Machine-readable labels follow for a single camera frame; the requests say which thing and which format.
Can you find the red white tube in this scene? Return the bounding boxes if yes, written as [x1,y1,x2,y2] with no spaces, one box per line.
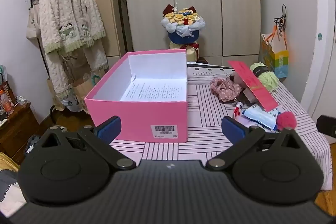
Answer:
[233,102,245,118]

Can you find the pink floral cloth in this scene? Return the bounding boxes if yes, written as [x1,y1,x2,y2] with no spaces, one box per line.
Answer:
[210,77,243,102]

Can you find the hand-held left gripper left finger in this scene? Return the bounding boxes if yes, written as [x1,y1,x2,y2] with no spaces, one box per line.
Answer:
[39,116,136,170]

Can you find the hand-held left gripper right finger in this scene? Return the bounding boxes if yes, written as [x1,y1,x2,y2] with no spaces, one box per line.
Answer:
[206,116,302,170]

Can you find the pink striped tablecloth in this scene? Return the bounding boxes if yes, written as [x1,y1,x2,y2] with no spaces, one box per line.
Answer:
[108,61,330,192]

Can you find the wooden nightstand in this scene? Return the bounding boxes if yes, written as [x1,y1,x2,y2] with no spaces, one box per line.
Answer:
[0,102,40,163]

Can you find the grey white bedding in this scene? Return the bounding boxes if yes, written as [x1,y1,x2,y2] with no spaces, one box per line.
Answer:
[0,152,27,217]

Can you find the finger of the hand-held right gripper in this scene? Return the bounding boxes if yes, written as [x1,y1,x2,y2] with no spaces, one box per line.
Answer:
[316,115,336,138]

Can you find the pink shoe box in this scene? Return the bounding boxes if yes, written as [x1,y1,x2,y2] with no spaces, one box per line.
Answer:
[84,50,189,143]

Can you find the white fluffy cardigan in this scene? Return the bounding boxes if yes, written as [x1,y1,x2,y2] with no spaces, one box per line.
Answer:
[39,0,109,112]

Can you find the green yarn ball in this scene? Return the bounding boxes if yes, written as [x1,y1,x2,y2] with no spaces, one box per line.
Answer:
[249,62,280,93]

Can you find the flower bouquet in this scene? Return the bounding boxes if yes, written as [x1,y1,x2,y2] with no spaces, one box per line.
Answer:
[161,4,207,63]

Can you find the canvas tote bag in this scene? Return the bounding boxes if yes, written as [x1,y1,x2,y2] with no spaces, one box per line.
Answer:
[26,2,42,41]

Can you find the printed paper sheet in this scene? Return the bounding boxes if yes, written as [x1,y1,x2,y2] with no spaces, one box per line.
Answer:
[119,74,187,103]

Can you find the blue wet wipes pack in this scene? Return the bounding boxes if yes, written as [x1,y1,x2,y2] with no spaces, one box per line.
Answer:
[241,105,279,131]

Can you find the pink box lid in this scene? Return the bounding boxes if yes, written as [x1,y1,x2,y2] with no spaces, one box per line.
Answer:
[227,60,279,112]

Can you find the brown paper bag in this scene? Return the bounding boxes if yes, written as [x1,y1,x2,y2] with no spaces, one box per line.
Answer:
[71,69,107,110]

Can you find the colourful paper gift bag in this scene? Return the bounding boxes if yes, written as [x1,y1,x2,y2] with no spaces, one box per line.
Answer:
[260,32,290,79]

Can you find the black hanging cables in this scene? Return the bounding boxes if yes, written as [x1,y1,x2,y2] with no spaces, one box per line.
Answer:
[278,4,288,31]

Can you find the white plush toy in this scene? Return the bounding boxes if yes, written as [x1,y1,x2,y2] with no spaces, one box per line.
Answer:
[230,70,248,88]

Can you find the black clothes rack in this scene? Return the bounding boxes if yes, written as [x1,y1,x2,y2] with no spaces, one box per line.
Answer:
[30,0,79,125]

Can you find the orange bottle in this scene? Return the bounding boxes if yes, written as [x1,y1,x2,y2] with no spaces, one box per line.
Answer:
[0,90,14,115]

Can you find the pink pompom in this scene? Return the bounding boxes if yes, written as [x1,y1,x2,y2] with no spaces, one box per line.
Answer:
[274,111,297,131]

